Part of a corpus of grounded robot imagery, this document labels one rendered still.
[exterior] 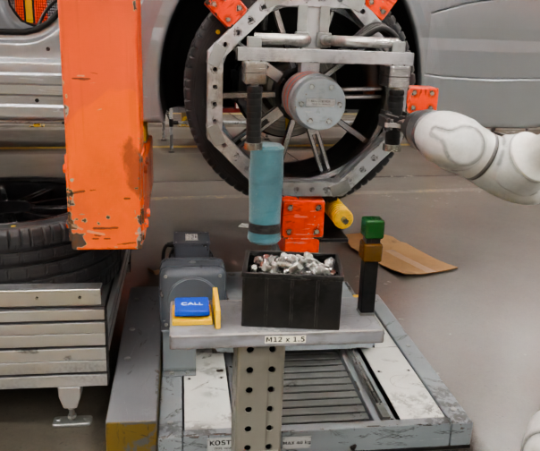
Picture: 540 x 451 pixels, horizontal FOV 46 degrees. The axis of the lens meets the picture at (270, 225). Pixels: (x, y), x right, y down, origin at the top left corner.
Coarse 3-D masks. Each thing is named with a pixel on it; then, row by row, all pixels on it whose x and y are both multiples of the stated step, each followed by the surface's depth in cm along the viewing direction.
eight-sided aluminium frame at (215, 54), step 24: (264, 0) 161; (288, 0) 162; (312, 0) 163; (336, 0) 164; (360, 0) 165; (240, 24) 163; (360, 24) 171; (216, 48) 163; (384, 48) 169; (216, 72) 165; (216, 96) 167; (216, 120) 173; (216, 144) 170; (240, 168) 174; (360, 168) 183; (288, 192) 177; (312, 192) 178; (336, 192) 179
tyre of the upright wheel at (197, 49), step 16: (240, 0) 169; (256, 0) 169; (208, 16) 171; (208, 32) 170; (400, 32) 177; (192, 48) 172; (192, 64) 172; (192, 80) 173; (192, 96) 174; (192, 112) 176; (192, 128) 178; (208, 144) 179; (208, 160) 181; (224, 160) 181; (384, 160) 187; (224, 176) 182; (240, 176) 183; (368, 176) 188
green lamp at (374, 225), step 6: (366, 216) 132; (372, 216) 132; (378, 216) 132; (366, 222) 129; (372, 222) 129; (378, 222) 129; (384, 222) 129; (366, 228) 129; (372, 228) 129; (378, 228) 129; (366, 234) 130; (372, 234) 130; (378, 234) 130
